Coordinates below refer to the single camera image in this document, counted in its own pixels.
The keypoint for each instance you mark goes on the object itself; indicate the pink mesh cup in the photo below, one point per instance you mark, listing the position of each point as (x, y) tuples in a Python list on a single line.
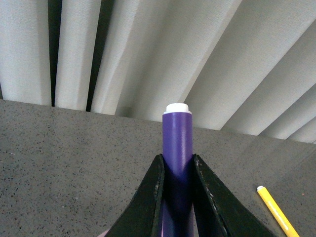
[(103, 234)]

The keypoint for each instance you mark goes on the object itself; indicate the purple pen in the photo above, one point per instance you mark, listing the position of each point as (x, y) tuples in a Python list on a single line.
[(177, 152)]

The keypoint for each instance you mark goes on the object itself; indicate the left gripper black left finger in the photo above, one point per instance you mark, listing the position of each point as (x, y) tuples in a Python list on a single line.
[(143, 217)]

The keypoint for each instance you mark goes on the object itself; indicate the grey curtain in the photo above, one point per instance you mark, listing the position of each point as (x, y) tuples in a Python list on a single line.
[(246, 66)]

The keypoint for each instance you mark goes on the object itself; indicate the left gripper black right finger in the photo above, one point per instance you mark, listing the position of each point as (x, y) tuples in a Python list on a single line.
[(218, 212)]

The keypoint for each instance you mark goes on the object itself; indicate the yellow pen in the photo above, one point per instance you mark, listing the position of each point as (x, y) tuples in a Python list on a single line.
[(277, 213)]

